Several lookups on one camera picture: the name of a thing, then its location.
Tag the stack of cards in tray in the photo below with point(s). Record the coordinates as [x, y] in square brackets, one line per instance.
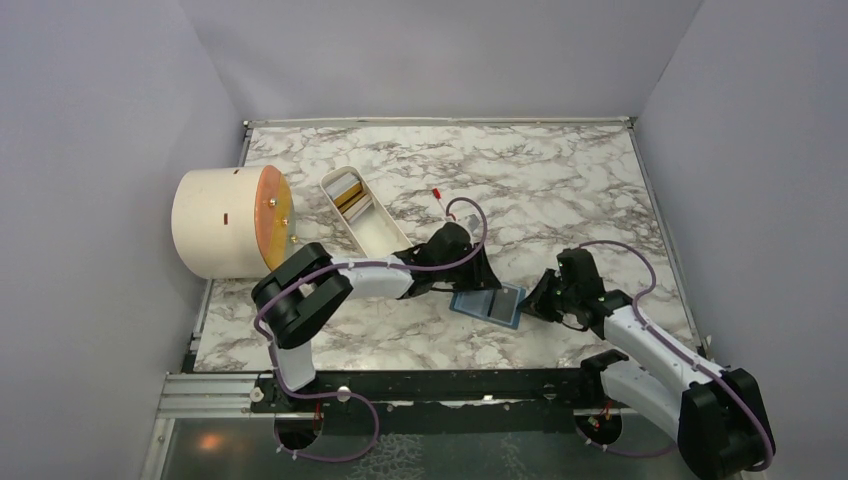
[349, 195]

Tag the small red white pen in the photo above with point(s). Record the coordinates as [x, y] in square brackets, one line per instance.
[437, 195]

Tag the cream cylinder with orange disc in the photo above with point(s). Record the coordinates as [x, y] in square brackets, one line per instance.
[233, 222]

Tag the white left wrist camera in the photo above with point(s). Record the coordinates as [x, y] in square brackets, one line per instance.
[472, 223]

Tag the aluminium frame rail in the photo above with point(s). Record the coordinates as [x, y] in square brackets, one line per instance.
[202, 426]

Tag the white oblong plastic tray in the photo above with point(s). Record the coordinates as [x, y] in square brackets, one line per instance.
[375, 233]

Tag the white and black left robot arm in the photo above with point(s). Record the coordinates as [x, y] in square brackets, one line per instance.
[298, 298]

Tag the blue leather card holder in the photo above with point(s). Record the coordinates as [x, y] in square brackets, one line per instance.
[476, 304]

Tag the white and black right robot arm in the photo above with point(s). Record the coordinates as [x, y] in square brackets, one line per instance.
[715, 416]

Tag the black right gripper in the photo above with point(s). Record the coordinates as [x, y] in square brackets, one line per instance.
[536, 303]

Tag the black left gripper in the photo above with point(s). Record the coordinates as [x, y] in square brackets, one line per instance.
[480, 277]

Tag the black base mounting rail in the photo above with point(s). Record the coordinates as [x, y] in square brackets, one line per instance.
[547, 400]

